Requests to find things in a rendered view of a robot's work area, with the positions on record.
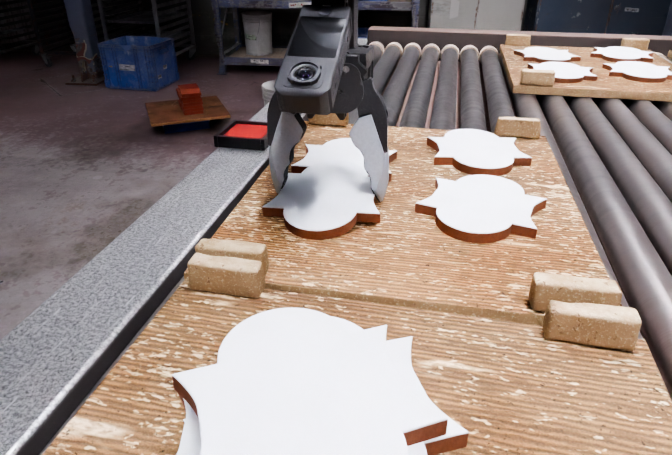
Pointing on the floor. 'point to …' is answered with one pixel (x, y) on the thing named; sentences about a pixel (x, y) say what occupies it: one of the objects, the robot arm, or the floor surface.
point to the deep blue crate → (139, 62)
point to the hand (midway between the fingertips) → (327, 193)
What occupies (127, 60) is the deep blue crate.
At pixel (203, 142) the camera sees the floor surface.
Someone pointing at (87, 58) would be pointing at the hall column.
